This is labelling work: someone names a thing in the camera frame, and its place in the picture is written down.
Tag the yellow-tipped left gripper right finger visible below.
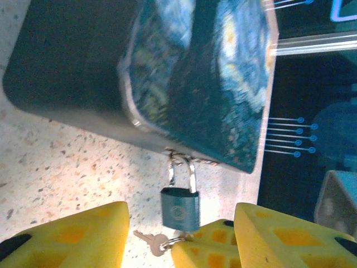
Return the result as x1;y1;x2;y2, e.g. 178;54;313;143
233;202;357;268

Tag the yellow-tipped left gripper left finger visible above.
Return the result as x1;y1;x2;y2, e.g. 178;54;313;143
0;200;131;268

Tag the small metal key ring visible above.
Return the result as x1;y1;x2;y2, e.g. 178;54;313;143
159;233;195;251

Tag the small silver key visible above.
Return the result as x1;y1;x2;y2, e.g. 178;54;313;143
133;229;170;257

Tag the small dark grey padlock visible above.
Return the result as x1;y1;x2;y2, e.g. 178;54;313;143
160;160;201;233

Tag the starry night painted tin box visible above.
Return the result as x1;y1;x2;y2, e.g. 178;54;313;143
2;0;280;175

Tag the thin twisted twine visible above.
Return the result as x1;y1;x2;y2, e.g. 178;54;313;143
163;147;221;169

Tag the aluminium frame post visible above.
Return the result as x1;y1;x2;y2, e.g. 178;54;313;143
274;30;357;56

